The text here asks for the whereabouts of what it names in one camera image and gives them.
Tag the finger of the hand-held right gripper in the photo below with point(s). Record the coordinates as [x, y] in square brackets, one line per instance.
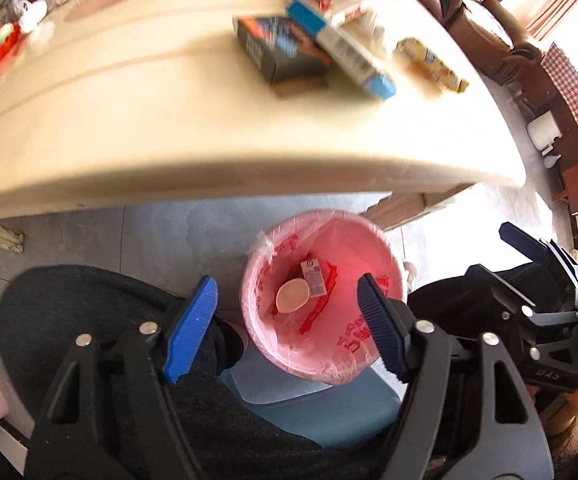
[521, 242]
[499, 285]

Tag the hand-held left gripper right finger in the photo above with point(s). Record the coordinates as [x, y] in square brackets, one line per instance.
[381, 330]

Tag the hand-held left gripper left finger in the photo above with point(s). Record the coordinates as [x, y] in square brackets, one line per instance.
[191, 330]

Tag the pink bin with plastic liner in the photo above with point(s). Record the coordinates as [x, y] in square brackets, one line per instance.
[354, 260]

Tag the blue and white box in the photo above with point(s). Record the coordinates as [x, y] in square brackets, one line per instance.
[351, 55]

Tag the dark grey cardboard box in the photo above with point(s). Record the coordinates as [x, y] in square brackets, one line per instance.
[276, 47]

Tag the person's right forearm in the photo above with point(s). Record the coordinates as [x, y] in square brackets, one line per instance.
[564, 410]

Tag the small pink drink carton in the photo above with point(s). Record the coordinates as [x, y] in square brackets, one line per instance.
[313, 277]

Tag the beige round lid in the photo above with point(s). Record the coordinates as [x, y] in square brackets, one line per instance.
[291, 296]

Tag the light blue plastic stool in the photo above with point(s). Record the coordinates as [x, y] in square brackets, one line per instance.
[319, 410]

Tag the person's left leg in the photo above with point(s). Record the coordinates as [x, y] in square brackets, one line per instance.
[84, 305]

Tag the white mug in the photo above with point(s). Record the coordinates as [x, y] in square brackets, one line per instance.
[544, 130]

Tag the brown wooden chair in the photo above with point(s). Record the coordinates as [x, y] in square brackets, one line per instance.
[489, 45]

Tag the white crumpled tissue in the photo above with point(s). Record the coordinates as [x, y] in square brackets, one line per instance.
[380, 35]

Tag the green round fruit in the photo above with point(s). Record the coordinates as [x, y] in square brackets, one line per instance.
[1, 35]

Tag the white lumpy bag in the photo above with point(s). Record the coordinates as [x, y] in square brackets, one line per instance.
[34, 16]

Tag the glass jar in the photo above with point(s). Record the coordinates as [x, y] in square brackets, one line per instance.
[13, 2]

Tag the beige table pedestal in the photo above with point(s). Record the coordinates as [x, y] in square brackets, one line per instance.
[419, 205]

